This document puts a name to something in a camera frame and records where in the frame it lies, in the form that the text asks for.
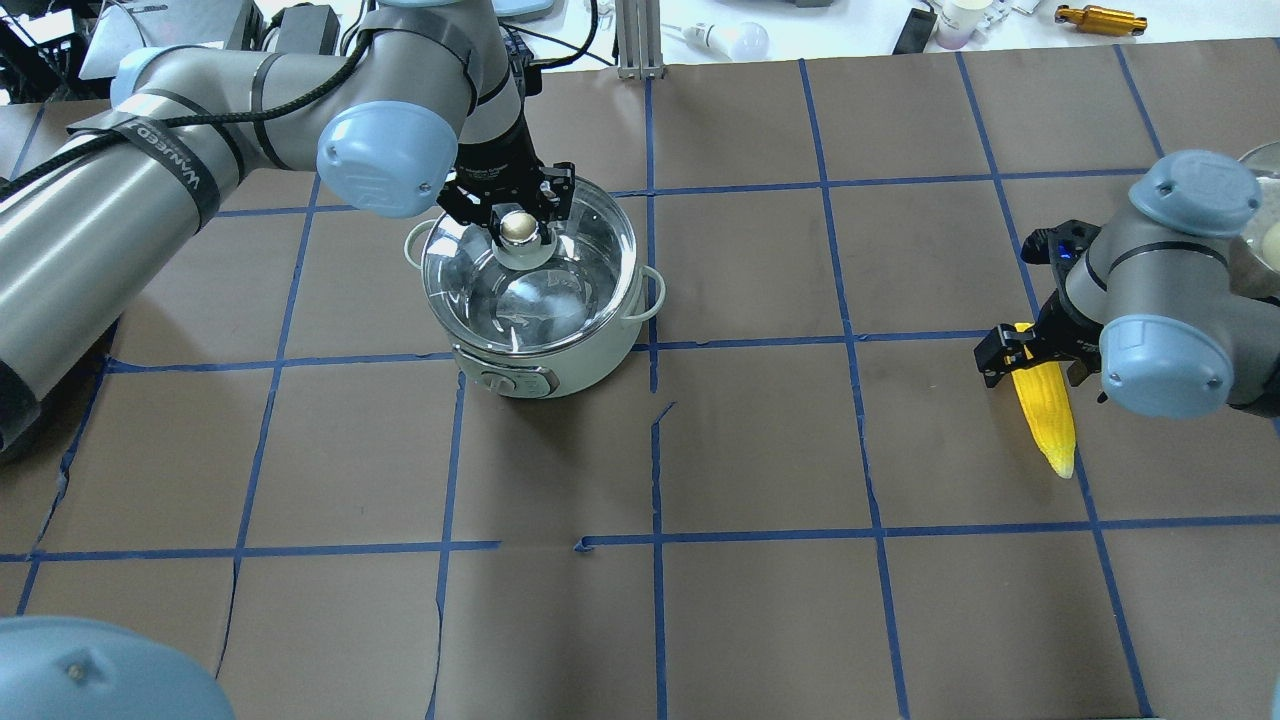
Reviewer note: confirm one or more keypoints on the glass pot lid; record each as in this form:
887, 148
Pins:
530, 303

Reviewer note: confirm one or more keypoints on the black power adapter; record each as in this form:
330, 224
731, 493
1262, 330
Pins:
304, 28

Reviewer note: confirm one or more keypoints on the white paper cup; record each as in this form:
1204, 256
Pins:
957, 21

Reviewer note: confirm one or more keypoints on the aluminium frame post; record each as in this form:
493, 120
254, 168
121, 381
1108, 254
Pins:
639, 40

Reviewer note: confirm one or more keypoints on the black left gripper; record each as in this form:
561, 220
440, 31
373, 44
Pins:
499, 150

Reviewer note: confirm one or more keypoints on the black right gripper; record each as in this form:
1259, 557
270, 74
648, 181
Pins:
1052, 322

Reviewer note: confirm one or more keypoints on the pale green electric pot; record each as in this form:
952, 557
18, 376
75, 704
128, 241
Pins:
559, 373

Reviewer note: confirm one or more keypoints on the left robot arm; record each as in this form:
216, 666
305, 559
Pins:
424, 112

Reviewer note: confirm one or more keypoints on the steel steamer pot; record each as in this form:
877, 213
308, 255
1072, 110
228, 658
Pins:
1262, 230

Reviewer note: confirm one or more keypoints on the black phone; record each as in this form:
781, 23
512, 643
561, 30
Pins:
916, 32

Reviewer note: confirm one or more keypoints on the yellow corn cob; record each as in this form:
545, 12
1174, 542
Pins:
1044, 401

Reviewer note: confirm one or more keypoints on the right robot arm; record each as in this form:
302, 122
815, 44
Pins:
1170, 303

